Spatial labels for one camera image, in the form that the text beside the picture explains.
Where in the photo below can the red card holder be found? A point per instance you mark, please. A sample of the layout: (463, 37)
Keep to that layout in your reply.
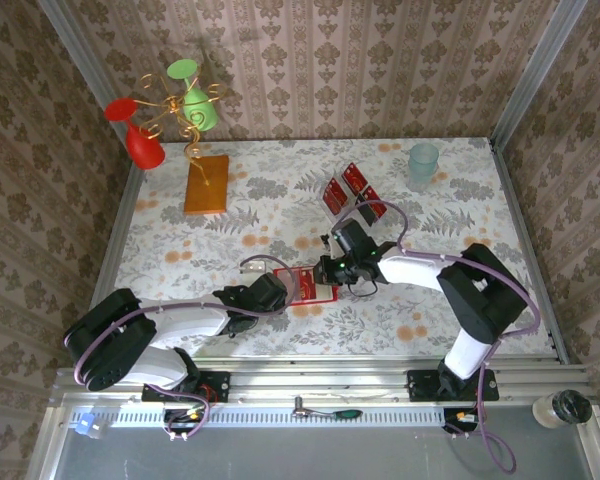
(300, 291)

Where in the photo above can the red card packets cluster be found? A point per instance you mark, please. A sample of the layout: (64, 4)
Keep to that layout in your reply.
(338, 216)

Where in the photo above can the black credit card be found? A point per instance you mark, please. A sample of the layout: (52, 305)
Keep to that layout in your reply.
(362, 209)

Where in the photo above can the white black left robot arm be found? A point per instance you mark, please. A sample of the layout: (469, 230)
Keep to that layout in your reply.
(190, 322)

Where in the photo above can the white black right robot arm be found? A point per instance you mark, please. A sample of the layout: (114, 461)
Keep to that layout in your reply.
(480, 300)

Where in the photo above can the red credit card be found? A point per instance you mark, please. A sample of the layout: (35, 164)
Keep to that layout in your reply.
(355, 177)
(335, 195)
(376, 204)

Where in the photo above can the floral tablecloth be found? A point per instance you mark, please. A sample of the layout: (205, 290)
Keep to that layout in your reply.
(330, 340)

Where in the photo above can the clear teal plastic cup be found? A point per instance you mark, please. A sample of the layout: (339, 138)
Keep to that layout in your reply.
(422, 165)

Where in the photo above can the black connector board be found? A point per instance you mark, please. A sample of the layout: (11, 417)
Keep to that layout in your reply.
(462, 419)
(187, 417)

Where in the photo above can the red wine glass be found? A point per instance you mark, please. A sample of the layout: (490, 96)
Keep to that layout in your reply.
(145, 147)

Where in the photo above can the green wine glass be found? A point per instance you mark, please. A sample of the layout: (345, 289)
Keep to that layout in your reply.
(200, 107)

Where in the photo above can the blue white connector block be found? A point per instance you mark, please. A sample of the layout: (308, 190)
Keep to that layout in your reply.
(84, 425)

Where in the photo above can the clear jar black lid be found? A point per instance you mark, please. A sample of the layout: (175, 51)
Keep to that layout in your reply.
(550, 410)

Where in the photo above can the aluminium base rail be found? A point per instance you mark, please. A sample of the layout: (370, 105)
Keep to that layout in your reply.
(320, 385)

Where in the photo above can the aluminium table side rail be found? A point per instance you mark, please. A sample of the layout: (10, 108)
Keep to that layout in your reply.
(531, 250)
(114, 250)

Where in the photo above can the aluminium frame post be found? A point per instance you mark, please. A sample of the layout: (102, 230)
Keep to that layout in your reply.
(549, 50)
(76, 50)

